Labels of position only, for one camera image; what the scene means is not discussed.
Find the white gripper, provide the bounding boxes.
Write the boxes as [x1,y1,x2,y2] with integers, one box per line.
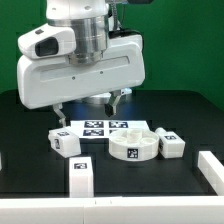
[17,35,145,127]

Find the white round stool seat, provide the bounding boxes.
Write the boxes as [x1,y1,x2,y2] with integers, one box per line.
[109,129,159,162]

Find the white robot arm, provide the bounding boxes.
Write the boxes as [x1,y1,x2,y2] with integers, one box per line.
[17,0,145,125]

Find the white marker sheet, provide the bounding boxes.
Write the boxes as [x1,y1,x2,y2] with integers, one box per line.
[69,120,149,139]

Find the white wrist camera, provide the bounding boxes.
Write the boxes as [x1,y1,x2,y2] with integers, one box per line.
[18,24,76,59]

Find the black cables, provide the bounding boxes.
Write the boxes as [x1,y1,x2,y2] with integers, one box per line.
[106,0,144,40]

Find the white right wall rail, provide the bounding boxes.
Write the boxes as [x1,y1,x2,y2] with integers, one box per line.
[198,151,224,196]

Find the white wall rail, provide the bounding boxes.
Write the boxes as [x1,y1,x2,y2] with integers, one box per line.
[0,196,224,224]
[198,151,224,196]

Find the white front wall rail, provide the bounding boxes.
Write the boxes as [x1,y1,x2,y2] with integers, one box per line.
[0,196,224,224]

